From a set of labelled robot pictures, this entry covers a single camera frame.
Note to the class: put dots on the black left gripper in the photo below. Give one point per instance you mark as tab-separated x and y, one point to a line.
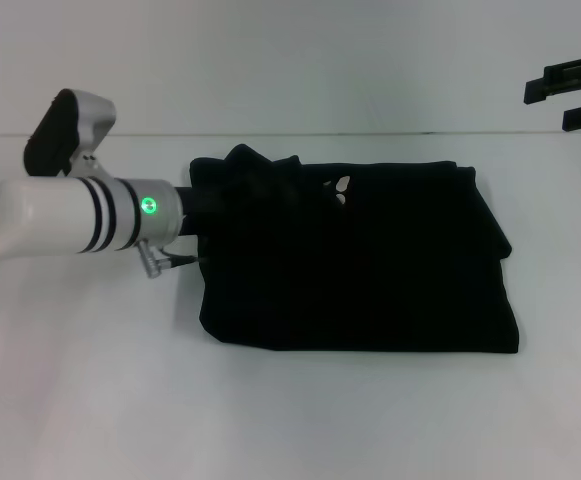
190	210

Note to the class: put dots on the black shirt with FREE print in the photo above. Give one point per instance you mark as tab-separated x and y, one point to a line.
350	260

